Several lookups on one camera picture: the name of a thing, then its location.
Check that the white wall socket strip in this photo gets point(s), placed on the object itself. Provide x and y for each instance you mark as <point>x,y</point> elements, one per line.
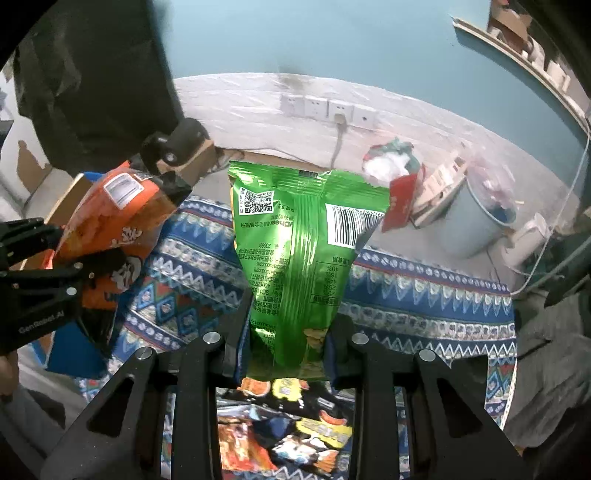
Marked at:
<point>329,110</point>

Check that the small cardboard box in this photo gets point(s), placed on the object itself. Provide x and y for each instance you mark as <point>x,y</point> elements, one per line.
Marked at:
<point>196,167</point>

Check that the green snack bag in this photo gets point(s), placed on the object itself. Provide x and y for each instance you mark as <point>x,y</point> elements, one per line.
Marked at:
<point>297,235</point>

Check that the red white shopping bag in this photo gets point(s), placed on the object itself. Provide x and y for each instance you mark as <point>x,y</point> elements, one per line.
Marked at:
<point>396,166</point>

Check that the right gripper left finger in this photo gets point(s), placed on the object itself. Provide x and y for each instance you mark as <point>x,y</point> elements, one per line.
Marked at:
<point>235,331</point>

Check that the wall shelf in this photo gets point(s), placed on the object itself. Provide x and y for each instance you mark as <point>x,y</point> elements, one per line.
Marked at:
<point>513,31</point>

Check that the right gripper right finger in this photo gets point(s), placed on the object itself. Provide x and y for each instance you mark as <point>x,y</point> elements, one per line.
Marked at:
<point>340,364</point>

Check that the orange chip bag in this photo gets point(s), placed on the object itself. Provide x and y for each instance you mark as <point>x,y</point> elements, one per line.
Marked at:
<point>124,210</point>

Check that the orange patterned snack bag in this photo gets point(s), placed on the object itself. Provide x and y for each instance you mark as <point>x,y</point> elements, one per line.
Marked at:
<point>239,448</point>

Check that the blue-edged cardboard box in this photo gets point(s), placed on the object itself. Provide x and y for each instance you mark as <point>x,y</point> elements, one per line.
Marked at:
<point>67,350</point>

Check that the black hanging cloth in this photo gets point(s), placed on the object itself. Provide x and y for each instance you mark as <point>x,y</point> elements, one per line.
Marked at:
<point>92,78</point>

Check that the black cartoon snack bag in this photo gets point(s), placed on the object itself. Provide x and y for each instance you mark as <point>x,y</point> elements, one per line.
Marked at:
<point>307,452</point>
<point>321,412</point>

